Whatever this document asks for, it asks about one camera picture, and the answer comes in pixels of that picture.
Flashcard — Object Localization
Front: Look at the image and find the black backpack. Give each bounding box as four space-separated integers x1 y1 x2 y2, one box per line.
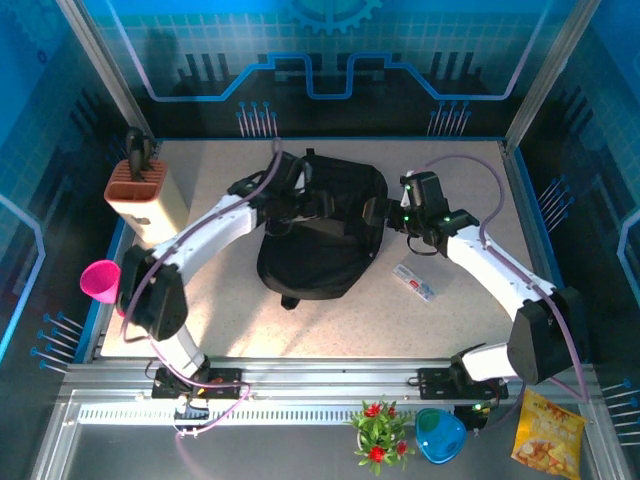
255 147 390 311

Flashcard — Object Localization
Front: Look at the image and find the white blue stationery pack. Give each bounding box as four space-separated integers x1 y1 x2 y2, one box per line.
391 263 438 304

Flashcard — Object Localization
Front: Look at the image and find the yellow chips bag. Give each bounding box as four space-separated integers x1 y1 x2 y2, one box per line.
509 389 589 480

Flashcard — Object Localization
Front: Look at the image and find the beige holder with terracotta top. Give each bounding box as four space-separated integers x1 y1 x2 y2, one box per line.
103 158 189 246

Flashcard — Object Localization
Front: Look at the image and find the pink plastic cup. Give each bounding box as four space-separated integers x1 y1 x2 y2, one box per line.
78 258 123 317

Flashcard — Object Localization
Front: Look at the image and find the black control box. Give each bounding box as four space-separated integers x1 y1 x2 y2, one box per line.
453 401 494 437

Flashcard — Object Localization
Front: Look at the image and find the potted plant with red flowers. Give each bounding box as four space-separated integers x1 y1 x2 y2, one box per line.
346 397 416 476

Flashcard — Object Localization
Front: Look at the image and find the blue plastic bowl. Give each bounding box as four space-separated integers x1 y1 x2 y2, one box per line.
413 407 469 466

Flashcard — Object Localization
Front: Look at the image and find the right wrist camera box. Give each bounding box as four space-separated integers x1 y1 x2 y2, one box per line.
398 172 417 207

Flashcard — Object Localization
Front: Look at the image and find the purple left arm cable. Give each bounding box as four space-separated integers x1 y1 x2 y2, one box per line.
121 137 284 480

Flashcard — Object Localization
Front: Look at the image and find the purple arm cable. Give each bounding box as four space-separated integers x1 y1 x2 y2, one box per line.
423 153 589 431
121 137 284 480

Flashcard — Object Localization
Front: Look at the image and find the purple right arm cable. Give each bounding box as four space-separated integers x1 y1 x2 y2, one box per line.
423 153 589 431

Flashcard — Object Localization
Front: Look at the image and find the aluminium side rail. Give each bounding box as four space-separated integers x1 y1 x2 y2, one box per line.
499 141 574 361

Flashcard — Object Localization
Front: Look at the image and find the black handled tool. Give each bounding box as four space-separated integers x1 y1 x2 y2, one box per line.
123 126 155 182

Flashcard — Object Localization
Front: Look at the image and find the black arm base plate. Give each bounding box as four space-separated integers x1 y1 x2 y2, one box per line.
417 367 510 401
149 367 246 401

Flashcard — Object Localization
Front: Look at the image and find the aluminium frame rail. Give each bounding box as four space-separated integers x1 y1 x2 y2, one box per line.
57 355 601 401

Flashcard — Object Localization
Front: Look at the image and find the aluminium frame post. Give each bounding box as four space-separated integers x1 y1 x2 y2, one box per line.
54 0 157 144
504 0 604 149

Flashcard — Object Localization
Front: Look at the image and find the perforated metal cable tray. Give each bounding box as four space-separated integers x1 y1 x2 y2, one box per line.
74 405 426 427

